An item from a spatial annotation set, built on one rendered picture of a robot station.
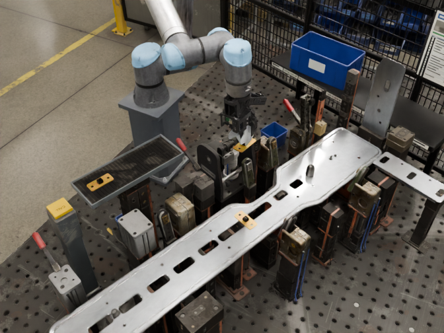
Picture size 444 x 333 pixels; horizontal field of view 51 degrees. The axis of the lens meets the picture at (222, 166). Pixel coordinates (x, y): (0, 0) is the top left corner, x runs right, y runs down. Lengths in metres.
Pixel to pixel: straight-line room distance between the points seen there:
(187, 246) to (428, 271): 0.97
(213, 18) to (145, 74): 2.39
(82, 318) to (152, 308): 0.20
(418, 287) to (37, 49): 3.95
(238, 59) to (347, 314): 1.02
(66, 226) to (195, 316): 0.50
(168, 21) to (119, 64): 3.03
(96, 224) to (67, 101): 2.12
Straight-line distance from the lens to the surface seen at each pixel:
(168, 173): 2.17
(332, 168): 1.86
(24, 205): 3.28
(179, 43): 1.35
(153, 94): 1.94
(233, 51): 1.28
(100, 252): 1.98
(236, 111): 1.38
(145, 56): 1.86
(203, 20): 4.29
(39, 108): 4.06
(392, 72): 1.91
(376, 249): 2.03
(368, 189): 1.75
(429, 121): 2.16
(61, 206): 1.55
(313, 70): 2.27
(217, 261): 1.53
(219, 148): 1.62
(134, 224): 1.51
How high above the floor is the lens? 2.26
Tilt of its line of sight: 44 degrees down
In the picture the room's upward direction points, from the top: straight up
